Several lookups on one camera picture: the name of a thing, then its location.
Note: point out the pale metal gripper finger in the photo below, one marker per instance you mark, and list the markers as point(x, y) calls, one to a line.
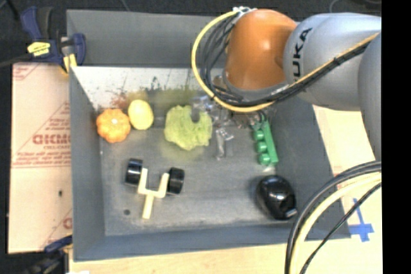
point(199, 104)
point(222, 144)

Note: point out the green toy lettuce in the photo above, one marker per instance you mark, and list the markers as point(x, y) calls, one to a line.
point(186, 134)

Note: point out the grey metal bin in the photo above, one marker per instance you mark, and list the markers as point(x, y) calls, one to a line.
point(205, 192)

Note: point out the yellow toy lemon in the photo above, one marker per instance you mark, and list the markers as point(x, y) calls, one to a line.
point(140, 115)

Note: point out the black rounded glossy object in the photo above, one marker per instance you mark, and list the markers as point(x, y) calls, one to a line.
point(275, 197)

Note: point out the black wheels on cream axle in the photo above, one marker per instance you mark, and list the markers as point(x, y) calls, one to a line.
point(148, 187)

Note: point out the orange toy pumpkin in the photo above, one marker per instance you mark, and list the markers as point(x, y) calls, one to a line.
point(113, 125)

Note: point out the brown cardboard board red print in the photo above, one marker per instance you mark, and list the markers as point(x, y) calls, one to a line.
point(38, 138)

